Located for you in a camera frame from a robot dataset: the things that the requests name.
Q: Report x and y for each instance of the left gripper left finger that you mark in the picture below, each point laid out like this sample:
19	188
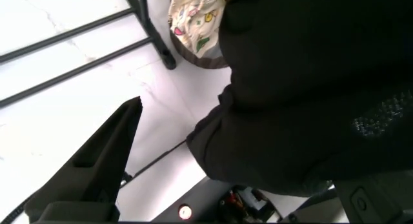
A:
90	179

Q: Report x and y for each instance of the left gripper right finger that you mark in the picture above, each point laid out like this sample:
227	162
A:
380	198

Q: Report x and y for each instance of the black garment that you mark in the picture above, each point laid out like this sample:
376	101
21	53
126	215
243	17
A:
306	88

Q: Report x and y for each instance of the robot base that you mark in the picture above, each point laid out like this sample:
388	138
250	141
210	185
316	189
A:
200	198

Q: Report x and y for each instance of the black clothes rack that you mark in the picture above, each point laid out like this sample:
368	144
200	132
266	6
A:
154	33

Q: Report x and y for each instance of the cream printed garment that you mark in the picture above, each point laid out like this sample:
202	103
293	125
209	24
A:
193	20

